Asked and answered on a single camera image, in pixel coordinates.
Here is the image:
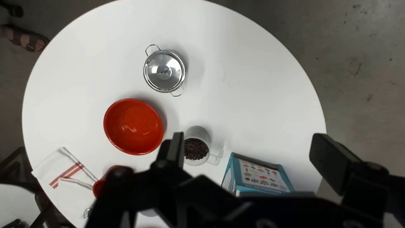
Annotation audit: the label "blue printed cardboard box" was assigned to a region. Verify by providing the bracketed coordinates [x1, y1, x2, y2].
[221, 152, 297, 198]

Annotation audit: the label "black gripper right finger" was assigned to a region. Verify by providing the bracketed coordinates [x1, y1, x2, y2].
[309, 133, 370, 198]

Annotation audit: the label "white cloth red stripes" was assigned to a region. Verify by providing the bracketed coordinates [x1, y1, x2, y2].
[31, 146, 103, 191]

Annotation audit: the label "steel pot with lid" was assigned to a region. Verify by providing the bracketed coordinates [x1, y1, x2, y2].
[142, 43, 188, 99]

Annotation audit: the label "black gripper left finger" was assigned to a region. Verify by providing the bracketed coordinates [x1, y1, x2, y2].
[158, 130, 187, 170]

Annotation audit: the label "large red bowl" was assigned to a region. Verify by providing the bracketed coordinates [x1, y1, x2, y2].
[103, 97, 166, 157]

